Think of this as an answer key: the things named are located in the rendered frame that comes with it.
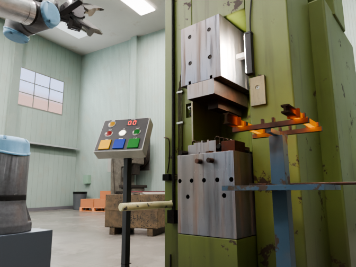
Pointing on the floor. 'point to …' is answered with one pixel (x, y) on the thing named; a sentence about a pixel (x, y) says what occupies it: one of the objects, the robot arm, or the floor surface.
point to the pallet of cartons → (94, 203)
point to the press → (117, 188)
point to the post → (126, 213)
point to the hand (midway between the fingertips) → (104, 20)
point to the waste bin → (78, 198)
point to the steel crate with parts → (155, 220)
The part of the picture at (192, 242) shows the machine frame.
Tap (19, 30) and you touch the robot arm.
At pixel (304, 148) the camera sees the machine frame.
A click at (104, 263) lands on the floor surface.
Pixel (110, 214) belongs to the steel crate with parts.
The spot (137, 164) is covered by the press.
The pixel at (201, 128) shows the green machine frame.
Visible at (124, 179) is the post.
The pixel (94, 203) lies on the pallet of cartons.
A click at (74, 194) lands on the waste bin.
